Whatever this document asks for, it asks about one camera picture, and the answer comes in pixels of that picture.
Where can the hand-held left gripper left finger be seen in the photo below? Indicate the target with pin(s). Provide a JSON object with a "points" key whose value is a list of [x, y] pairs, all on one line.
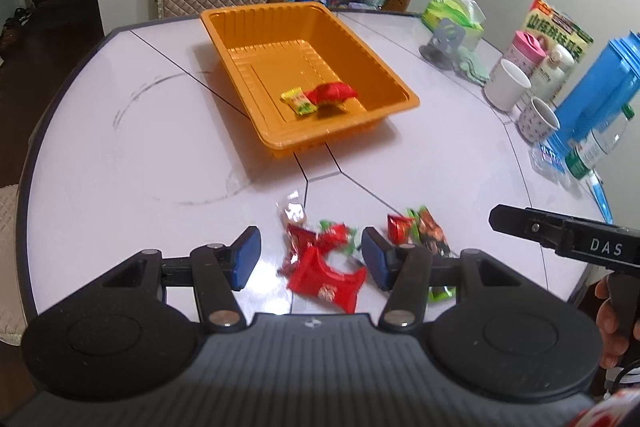
{"points": [[247, 257]]}

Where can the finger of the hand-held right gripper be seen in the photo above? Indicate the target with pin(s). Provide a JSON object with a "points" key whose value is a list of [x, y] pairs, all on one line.
{"points": [[520, 223]]}

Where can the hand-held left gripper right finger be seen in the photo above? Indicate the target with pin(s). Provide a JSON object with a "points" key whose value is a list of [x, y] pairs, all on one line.
{"points": [[374, 263]]}

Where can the small red snack packet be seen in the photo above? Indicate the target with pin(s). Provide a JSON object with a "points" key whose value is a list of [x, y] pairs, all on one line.
{"points": [[400, 227]]}

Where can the red green snack packet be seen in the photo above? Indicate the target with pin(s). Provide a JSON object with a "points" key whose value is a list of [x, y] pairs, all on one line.
{"points": [[334, 234]]}

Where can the dark red shiny snack packet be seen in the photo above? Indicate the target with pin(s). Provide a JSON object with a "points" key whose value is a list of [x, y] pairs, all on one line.
{"points": [[298, 242]]}

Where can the large red snack packet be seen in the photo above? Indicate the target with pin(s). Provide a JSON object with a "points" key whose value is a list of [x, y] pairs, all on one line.
{"points": [[325, 284]]}

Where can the clear brown snack packet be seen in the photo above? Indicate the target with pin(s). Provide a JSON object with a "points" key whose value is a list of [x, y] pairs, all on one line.
{"points": [[294, 213]]}

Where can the dark green snack packet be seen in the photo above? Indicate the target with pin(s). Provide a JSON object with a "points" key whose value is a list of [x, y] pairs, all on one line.
{"points": [[431, 232]]}

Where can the orange plastic tray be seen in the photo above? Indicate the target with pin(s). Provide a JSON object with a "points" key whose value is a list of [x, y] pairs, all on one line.
{"points": [[260, 57]]}

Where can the person's right hand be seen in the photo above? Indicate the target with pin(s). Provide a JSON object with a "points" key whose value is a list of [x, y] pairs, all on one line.
{"points": [[612, 332]]}

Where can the clear blister pack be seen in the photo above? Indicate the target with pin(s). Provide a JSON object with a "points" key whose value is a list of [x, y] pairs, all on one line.
{"points": [[547, 157]]}

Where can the patterned white mug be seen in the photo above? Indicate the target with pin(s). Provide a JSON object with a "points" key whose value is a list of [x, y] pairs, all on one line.
{"points": [[535, 122]]}

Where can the green label plastic bottle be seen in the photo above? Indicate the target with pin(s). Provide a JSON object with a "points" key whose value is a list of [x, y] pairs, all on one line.
{"points": [[595, 147]]}

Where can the plain white mug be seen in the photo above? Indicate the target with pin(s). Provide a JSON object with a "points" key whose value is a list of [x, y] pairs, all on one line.
{"points": [[505, 87]]}

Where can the white lotion bottle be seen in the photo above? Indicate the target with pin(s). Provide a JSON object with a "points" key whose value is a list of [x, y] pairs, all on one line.
{"points": [[552, 72]]}

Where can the blue thermos jug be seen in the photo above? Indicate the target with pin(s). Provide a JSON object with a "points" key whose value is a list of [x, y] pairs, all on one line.
{"points": [[600, 87]]}

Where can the green cloth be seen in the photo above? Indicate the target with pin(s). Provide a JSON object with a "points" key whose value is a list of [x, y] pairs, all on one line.
{"points": [[472, 67]]}

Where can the yellow green snack packet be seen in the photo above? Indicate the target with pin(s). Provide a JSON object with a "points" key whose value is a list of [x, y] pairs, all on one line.
{"points": [[299, 102]]}

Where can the red patterned cloth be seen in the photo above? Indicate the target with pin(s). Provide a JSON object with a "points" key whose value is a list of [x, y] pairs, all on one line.
{"points": [[607, 414]]}

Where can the pink lid cup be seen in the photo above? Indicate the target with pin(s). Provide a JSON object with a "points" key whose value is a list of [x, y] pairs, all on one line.
{"points": [[525, 52]]}

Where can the red pillow snack packet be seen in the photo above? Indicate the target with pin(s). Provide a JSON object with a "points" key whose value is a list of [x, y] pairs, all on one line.
{"points": [[332, 94]]}

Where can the yellow green snack bag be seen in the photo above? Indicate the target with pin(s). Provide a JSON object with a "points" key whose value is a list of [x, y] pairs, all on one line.
{"points": [[550, 24]]}

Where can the grey phone stand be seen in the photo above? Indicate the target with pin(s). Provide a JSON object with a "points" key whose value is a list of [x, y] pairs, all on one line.
{"points": [[450, 34]]}

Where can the green tissue pack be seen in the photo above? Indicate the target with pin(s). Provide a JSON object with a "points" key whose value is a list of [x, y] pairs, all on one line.
{"points": [[445, 12]]}

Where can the quilted chair cushion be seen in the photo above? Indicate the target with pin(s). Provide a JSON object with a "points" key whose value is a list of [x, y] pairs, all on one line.
{"points": [[7, 257]]}

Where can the pair of shoes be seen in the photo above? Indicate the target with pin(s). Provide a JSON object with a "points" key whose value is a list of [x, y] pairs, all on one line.
{"points": [[15, 19]]}

